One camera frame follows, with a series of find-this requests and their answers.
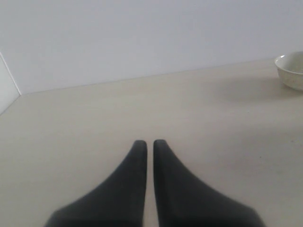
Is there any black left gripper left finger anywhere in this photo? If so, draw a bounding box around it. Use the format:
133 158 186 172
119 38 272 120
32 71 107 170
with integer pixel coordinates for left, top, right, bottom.
45 140 147 227

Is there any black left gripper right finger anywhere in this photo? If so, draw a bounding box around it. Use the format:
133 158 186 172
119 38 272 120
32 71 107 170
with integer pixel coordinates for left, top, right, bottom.
153 140 265 227

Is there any small cream ceramic bowl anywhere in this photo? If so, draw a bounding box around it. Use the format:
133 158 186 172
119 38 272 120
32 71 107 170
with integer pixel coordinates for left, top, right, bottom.
274 51 303 91

